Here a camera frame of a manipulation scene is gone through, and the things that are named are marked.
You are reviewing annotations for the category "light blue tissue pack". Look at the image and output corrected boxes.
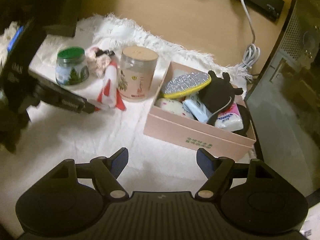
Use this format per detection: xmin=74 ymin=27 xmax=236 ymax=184
xmin=182 ymin=95 xmax=212 ymax=124

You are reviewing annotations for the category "green lid glass jar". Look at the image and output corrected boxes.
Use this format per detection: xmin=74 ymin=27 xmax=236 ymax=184
xmin=55 ymin=47 xmax=89 ymax=86

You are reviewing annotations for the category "white tissue pack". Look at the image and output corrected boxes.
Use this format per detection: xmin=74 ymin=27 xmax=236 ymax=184
xmin=214 ymin=103 xmax=244 ymax=132

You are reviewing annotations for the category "white spotted soft pouch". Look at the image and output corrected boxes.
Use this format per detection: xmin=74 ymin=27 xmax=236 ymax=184
xmin=155 ymin=98 xmax=194 ymax=120

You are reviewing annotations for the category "pink cardboard box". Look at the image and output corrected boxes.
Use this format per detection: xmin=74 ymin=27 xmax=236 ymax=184
xmin=144 ymin=62 xmax=256 ymax=161

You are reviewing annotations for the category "pink fluffy scrunchie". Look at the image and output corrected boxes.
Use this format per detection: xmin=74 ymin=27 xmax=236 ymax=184
xmin=85 ymin=47 xmax=115 ymax=78

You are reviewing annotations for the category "red white foam rocket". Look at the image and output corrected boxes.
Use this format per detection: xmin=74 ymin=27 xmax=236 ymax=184
xmin=97 ymin=60 xmax=126 ymax=111

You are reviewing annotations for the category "white power cable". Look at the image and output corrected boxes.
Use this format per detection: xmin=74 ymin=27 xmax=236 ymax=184
xmin=233 ymin=0 xmax=261 ymax=81

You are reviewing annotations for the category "black plush toy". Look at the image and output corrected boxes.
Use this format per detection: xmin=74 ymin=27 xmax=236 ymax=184
xmin=198 ymin=70 xmax=244 ymax=114

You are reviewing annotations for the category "white fluffy rug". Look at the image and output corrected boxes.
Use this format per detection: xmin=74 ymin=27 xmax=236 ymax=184
xmin=1 ymin=14 xmax=249 ymax=238

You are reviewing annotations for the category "silver yellow scrub sponge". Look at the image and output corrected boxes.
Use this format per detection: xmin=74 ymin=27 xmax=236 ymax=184
xmin=161 ymin=72 xmax=212 ymax=99

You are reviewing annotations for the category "tan lid clear canister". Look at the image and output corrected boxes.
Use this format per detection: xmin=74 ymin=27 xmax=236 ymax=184
xmin=118 ymin=46 xmax=158 ymax=101

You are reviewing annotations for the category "black computer tower case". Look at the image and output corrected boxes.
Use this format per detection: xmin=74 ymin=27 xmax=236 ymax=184
xmin=246 ymin=0 xmax=319 ymax=196

